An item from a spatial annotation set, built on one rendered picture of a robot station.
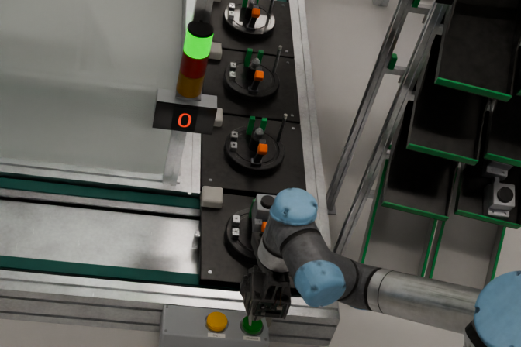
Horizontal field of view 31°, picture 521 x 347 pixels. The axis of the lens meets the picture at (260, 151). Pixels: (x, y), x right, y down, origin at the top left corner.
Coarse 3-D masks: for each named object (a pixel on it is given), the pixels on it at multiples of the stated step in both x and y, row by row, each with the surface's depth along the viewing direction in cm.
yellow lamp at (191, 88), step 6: (180, 72) 182; (180, 78) 183; (186, 78) 181; (198, 78) 182; (180, 84) 183; (186, 84) 182; (192, 84) 182; (198, 84) 183; (180, 90) 184; (186, 90) 183; (192, 90) 183; (198, 90) 184; (186, 96) 184; (192, 96) 184
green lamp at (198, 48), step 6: (186, 36) 176; (192, 36) 174; (210, 36) 175; (186, 42) 177; (192, 42) 175; (198, 42) 175; (204, 42) 175; (210, 42) 176; (186, 48) 177; (192, 48) 176; (198, 48) 176; (204, 48) 176; (192, 54) 177; (198, 54) 177; (204, 54) 178
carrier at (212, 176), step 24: (216, 120) 222; (240, 120) 226; (264, 120) 217; (216, 144) 219; (240, 144) 218; (288, 144) 224; (216, 168) 214; (240, 168) 214; (264, 168) 214; (288, 168) 218; (240, 192) 211; (264, 192) 211
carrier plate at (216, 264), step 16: (208, 208) 205; (224, 208) 206; (240, 208) 206; (208, 224) 202; (224, 224) 202; (208, 240) 198; (224, 240) 199; (208, 256) 195; (224, 256) 196; (208, 272) 193; (224, 272) 193; (240, 272) 194
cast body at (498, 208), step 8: (488, 184) 187; (496, 184) 184; (504, 184) 184; (512, 184) 184; (488, 192) 186; (496, 192) 183; (504, 192) 182; (512, 192) 183; (488, 200) 185; (496, 200) 183; (504, 200) 182; (512, 200) 183; (488, 208) 185; (496, 208) 185; (504, 208) 184; (488, 216) 186; (496, 216) 185; (504, 216) 185
